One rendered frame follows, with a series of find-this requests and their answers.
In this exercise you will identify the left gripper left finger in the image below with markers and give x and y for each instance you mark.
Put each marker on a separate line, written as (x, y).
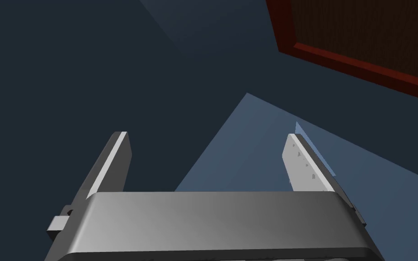
(110, 166)

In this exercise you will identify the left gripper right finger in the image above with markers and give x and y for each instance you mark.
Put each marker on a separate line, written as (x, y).
(307, 167)

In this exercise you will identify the red framed dark picture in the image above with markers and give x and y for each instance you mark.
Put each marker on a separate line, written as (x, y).
(368, 36)

